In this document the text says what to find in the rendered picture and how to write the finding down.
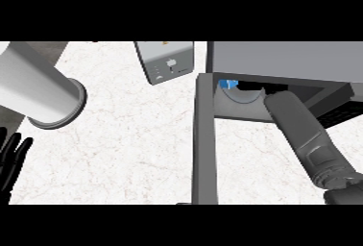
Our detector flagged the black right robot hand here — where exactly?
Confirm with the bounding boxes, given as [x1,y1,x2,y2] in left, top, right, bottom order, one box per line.
[235,80,291,96]

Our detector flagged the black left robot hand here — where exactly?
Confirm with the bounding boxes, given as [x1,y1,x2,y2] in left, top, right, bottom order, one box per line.
[0,126,36,206]

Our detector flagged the blue milk carton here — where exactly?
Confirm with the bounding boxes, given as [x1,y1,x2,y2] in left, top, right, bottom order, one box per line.
[217,79,241,90]

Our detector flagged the grey microwave turntable plate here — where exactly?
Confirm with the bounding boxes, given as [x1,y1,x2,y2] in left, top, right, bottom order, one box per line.
[222,87,266,106]

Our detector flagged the grey microwave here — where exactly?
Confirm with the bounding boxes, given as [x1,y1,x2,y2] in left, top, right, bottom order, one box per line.
[206,40,363,130]

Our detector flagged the grey microwave door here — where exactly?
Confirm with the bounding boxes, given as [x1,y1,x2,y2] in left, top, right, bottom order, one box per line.
[191,72,220,206]

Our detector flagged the grey toaster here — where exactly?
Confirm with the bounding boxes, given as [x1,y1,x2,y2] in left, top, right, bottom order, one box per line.
[133,40,197,86]

